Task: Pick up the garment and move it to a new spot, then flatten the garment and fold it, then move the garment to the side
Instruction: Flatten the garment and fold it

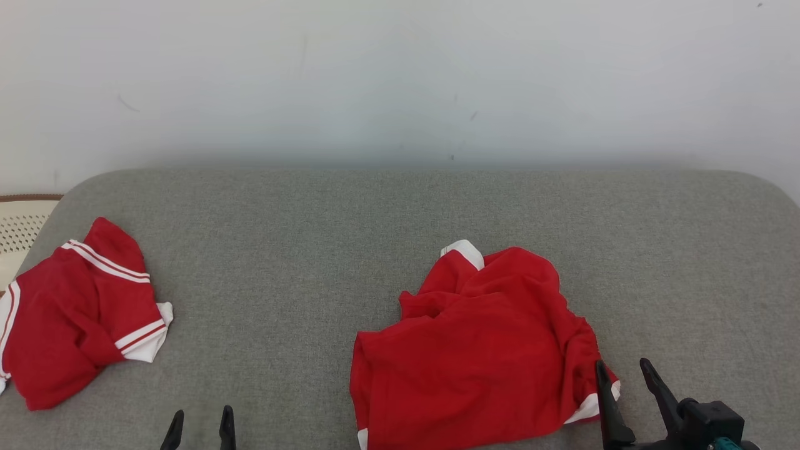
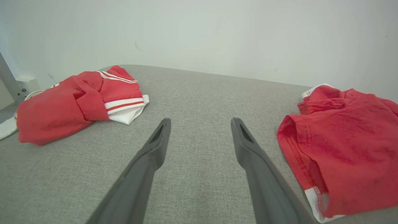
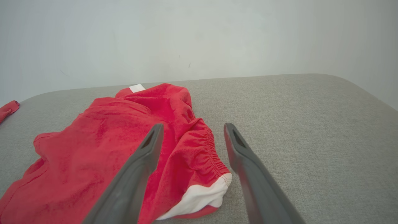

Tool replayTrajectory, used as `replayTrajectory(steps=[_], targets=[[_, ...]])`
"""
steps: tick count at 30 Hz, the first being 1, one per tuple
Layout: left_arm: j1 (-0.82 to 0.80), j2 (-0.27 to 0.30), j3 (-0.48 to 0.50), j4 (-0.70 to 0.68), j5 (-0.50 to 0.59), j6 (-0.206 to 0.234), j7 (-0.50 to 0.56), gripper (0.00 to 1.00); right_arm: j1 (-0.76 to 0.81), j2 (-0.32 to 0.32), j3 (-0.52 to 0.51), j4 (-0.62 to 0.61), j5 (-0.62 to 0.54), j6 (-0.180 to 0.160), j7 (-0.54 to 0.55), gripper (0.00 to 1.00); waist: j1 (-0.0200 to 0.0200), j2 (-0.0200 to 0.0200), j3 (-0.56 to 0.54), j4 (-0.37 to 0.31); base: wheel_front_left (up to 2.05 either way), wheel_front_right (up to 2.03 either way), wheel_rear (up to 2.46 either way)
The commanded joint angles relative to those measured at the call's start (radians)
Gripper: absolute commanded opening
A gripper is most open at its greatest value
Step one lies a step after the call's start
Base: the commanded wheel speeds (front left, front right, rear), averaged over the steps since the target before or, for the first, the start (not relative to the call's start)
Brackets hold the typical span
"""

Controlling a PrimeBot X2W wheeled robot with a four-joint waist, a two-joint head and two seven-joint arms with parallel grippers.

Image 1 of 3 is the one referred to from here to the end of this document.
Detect cream perforated laundry basket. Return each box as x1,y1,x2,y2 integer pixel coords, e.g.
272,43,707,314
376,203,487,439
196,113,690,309
0,194,64,294

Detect red shorts with white band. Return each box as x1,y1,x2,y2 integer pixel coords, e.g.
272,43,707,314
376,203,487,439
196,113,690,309
349,239,621,450

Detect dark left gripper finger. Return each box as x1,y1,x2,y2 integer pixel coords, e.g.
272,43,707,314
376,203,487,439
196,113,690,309
160,409,185,450
218,405,238,450

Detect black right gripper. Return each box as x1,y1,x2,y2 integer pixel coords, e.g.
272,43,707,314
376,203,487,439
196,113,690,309
594,357,713,450

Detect red basketball jersey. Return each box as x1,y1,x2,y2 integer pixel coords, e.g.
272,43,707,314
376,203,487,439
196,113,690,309
0,217,174,411

